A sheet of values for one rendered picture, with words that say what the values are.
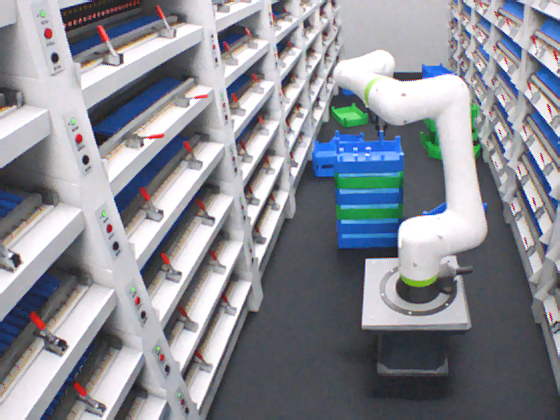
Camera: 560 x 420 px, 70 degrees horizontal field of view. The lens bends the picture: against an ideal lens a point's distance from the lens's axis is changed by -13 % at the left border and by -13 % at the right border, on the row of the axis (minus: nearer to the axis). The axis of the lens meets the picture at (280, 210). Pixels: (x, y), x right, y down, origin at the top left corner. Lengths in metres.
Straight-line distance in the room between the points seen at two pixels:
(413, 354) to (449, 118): 0.77
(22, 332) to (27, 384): 0.10
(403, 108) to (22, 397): 1.09
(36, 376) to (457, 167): 1.16
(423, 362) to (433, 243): 0.46
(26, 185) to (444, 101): 1.05
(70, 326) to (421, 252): 0.93
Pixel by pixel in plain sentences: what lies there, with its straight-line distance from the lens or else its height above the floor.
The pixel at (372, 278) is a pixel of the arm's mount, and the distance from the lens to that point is 1.53.
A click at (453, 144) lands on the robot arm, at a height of 0.76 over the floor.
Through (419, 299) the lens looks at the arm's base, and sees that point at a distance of 1.42.
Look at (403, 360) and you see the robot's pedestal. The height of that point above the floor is 0.08.
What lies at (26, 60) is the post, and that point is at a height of 1.22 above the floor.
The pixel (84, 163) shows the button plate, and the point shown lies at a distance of 0.85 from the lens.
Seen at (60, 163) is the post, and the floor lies 1.03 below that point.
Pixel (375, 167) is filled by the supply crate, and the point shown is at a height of 0.42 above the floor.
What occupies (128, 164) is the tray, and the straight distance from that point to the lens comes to 0.98.
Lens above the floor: 1.30
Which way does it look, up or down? 31 degrees down
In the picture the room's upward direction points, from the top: 8 degrees counter-clockwise
